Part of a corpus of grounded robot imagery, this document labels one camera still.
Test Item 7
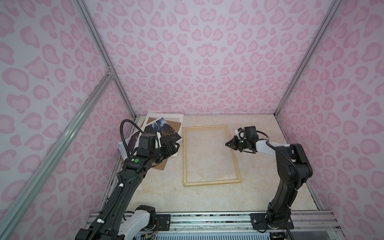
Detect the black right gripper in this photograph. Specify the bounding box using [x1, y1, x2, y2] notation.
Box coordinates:
[225, 135, 251, 153]

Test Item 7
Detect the dark landscape photo print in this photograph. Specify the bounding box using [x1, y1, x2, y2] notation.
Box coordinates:
[118, 118, 182, 165]

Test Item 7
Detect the clear acrylic sheet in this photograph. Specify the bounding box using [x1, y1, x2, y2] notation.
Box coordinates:
[186, 128, 238, 182]

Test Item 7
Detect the white mat board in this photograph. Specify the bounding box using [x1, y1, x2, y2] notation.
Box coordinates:
[141, 113, 184, 149]

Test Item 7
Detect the light wooden picture frame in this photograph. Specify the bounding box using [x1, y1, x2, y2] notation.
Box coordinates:
[182, 124, 243, 187]

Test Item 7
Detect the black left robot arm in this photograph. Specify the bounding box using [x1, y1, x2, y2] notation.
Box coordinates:
[75, 133, 180, 240]

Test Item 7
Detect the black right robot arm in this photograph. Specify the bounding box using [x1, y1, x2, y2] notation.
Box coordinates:
[226, 136, 313, 229]

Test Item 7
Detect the brown cardboard backing board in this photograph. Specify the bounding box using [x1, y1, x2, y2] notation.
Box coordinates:
[145, 116, 183, 171]

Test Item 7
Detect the diagonal aluminium strut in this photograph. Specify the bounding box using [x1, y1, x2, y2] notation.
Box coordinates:
[1, 73, 114, 240]

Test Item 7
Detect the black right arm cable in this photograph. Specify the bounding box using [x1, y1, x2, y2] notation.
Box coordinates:
[256, 130, 302, 190]

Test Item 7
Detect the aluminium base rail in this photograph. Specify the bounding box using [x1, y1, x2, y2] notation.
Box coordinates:
[79, 210, 346, 240]

